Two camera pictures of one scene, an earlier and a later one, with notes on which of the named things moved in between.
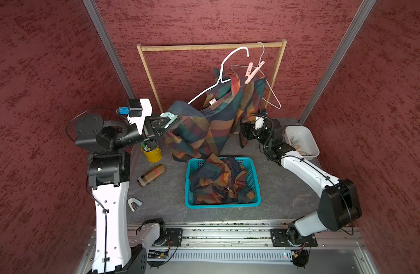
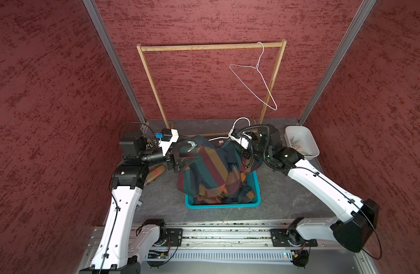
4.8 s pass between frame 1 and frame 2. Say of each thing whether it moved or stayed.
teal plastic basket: stayed
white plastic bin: stayed
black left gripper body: moved
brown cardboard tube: stayed
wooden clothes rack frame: stayed
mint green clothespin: moved
